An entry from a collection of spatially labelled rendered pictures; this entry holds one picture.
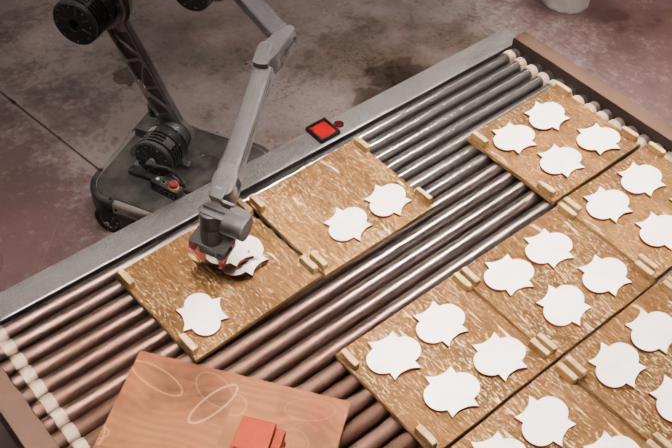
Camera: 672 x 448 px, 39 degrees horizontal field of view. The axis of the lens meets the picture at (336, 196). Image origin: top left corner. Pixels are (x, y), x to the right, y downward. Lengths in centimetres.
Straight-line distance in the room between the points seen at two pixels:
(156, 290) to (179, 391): 39
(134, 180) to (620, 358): 205
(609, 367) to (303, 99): 242
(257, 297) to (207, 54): 243
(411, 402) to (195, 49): 283
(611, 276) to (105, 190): 197
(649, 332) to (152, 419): 125
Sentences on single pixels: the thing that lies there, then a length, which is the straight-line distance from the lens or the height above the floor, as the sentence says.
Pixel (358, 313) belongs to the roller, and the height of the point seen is 92.
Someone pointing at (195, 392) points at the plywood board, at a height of 104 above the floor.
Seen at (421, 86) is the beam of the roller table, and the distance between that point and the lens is 313.
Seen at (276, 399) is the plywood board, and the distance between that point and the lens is 217.
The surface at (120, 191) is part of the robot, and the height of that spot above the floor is 24.
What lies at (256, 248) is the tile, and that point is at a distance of 253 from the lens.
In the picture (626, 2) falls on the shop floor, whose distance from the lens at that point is 546.
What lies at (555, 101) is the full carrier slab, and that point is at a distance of 314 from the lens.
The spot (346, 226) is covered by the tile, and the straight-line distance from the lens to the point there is 262.
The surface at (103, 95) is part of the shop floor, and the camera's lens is 454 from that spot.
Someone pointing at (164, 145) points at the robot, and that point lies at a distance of 365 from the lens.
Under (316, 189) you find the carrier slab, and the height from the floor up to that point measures 94.
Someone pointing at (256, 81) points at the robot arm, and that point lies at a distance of 243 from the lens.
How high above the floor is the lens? 288
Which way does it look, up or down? 46 degrees down
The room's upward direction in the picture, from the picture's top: 4 degrees clockwise
